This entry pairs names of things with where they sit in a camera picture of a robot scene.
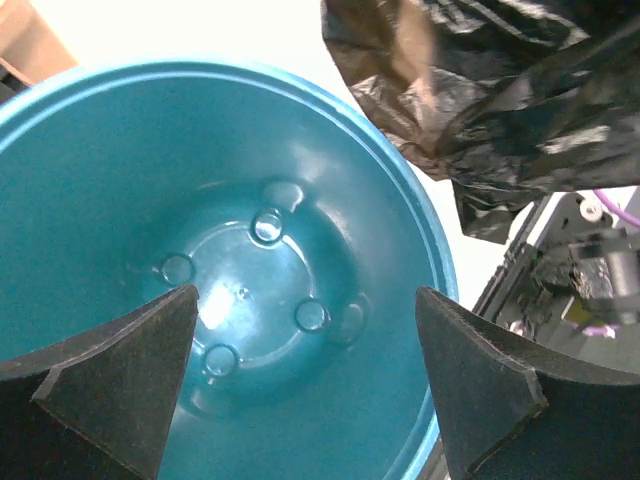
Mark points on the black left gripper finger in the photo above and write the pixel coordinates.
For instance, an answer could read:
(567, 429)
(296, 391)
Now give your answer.
(99, 405)

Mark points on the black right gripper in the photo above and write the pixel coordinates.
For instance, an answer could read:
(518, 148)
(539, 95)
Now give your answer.
(509, 408)

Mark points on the teal plastic trash bin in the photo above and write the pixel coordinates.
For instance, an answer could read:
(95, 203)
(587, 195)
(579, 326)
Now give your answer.
(303, 229)

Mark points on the black plastic trash bag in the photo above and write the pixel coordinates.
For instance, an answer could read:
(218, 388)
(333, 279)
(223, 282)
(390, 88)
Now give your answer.
(509, 100)

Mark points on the tan plastic toolbox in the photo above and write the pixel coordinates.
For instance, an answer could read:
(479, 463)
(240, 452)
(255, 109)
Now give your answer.
(30, 50)

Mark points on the black front mounting rail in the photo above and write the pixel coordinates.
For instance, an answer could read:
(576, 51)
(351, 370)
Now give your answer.
(515, 301)

